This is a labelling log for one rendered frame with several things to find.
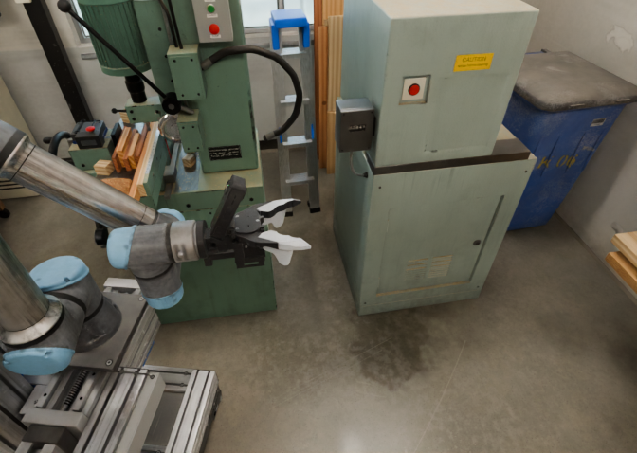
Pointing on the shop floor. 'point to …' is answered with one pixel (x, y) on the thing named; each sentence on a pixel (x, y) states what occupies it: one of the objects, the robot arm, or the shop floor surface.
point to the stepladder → (292, 18)
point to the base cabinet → (221, 284)
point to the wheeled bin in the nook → (560, 124)
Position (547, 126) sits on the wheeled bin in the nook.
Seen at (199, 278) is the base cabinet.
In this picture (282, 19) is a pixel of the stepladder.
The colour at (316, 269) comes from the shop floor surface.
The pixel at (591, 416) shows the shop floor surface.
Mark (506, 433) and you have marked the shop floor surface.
